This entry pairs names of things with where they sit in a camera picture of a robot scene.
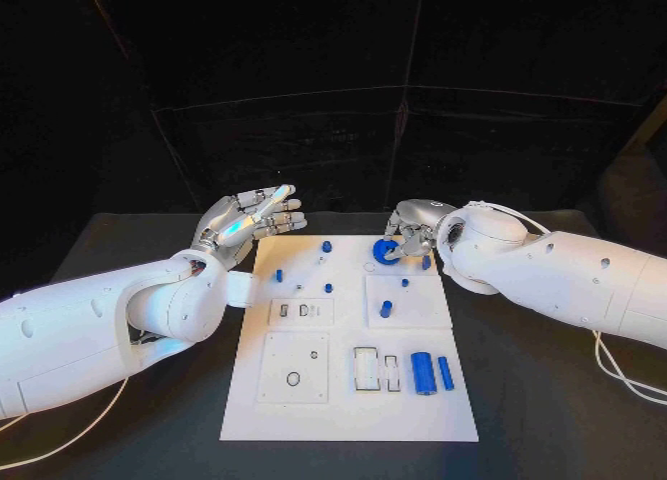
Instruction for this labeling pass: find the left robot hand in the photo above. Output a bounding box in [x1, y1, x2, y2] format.
[191, 183, 309, 272]

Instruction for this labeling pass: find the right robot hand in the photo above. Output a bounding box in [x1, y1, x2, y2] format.
[383, 198, 459, 260]

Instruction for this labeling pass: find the blue gear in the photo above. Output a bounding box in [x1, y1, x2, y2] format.
[372, 238, 406, 266]

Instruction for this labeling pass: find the white task board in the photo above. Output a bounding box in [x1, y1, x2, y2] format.
[218, 234, 481, 443]

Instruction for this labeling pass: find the thick blue cylinder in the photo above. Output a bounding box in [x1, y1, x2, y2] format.
[410, 351, 439, 396]

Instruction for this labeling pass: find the white cable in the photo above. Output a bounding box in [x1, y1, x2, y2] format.
[592, 330, 667, 406]
[469, 200, 556, 236]
[0, 376, 132, 474]

